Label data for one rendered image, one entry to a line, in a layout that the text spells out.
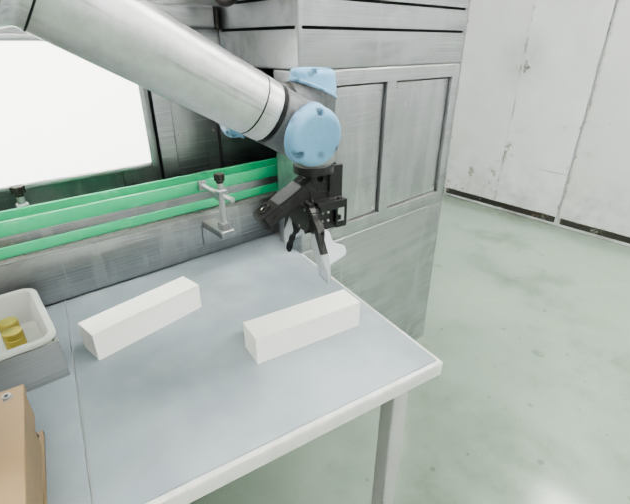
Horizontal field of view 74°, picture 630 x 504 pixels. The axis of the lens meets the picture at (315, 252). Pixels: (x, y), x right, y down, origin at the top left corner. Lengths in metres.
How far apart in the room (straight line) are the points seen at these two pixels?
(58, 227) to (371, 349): 0.75
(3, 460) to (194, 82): 0.50
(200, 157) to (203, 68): 0.95
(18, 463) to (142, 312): 0.37
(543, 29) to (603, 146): 0.93
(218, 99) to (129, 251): 0.73
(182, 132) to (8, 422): 0.92
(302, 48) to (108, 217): 0.62
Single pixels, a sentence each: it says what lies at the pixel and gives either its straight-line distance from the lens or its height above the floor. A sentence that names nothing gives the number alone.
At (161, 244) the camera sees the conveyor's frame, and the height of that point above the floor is 0.82.
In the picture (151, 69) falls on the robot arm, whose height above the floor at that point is 1.28.
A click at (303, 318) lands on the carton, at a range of 0.84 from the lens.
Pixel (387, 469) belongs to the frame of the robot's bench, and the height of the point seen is 0.44.
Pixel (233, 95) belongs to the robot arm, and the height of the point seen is 1.25.
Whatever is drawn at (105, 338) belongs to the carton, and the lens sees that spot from 0.92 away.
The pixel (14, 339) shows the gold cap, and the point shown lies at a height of 0.80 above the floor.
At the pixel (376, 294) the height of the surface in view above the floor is 0.46.
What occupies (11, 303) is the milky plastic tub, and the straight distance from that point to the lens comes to 1.07.
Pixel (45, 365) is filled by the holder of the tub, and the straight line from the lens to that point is 0.90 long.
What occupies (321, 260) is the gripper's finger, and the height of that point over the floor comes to 0.96.
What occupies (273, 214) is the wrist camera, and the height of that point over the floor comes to 1.04.
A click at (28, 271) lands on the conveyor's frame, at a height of 0.85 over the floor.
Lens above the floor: 1.30
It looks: 26 degrees down
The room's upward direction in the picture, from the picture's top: straight up
